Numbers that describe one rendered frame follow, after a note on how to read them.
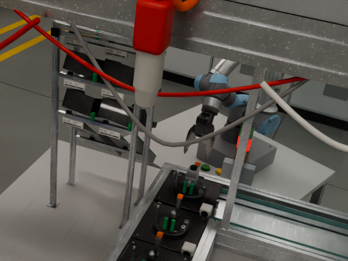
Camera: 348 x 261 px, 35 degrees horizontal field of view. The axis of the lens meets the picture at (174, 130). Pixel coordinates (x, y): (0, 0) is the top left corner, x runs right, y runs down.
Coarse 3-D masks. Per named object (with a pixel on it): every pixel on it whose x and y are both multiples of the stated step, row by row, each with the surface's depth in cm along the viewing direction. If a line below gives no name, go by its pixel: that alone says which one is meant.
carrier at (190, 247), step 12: (156, 204) 219; (144, 216) 212; (156, 216) 204; (168, 216) 210; (180, 216) 212; (192, 216) 215; (204, 216) 216; (144, 228) 206; (156, 228) 204; (168, 228) 204; (180, 228) 205; (192, 228) 209; (204, 228) 210; (144, 240) 200; (168, 240) 202; (180, 240) 202; (192, 240) 203; (180, 252) 197; (192, 252) 195
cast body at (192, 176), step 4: (188, 168) 224; (192, 168) 223; (196, 168) 223; (188, 172) 223; (192, 172) 222; (196, 172) 222; (188, 176) 224; (192, 176) 223; (196, 176) 223; (188, 180) 224; (192, 180) 223; (196, 180) 226; (188, 184) 222
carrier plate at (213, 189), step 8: (168, 176) 238; (176, 176) 238; (184, 176) 239; (168, 184) 232; (208, 184) 236; (216, 184) 237; (160, 192) 227; (168, 192) 227; (208, 192) 231; (216, 192) 232; (160, 200) 222; (168, 200) 223; (176, 200) 223; (184, 200) 224; (200, 200) 225; (208, 200) 226; (184, 208) 220; (192, 208) 220
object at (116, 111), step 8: (104, 104) 207; (112, 104) 205; (104, 112) 206; (112, 112) 205; (120, 112) 204; (144, 112) 214; (112, 120) 205; (120, 120) 204; (128, 120) 203; (144, 120) 216
